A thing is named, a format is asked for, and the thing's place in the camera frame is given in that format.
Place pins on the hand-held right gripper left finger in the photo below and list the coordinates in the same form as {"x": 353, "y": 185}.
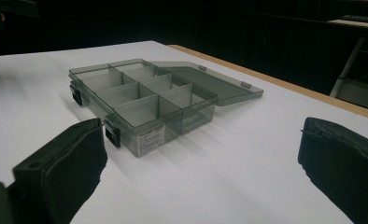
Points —
{"x": 63, "y": 168}

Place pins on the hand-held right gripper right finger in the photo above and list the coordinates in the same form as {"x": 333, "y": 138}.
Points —
{"x": 344, "y": 168}

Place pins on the grey transparent compartment box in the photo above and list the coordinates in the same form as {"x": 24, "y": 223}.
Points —
{"x": 148, "y": 96}

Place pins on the metal stand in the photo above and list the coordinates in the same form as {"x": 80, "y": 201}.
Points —
{"x": 356, "y": 77}

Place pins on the dark keyboard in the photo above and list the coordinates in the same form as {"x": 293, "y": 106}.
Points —
{"x": 361, "y": 18}

